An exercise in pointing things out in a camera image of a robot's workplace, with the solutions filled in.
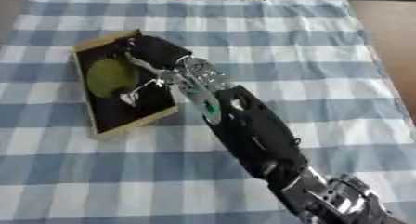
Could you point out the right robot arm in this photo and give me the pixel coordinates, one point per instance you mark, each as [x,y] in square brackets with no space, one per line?
[254,131]

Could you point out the green round toy fruit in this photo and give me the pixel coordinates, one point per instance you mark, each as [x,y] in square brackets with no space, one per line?
[111,77]

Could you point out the tan cardboard box black inside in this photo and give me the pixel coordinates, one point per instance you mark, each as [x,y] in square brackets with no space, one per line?
[116,116]

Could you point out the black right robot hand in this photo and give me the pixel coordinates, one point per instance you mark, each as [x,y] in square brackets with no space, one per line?
[154,51]

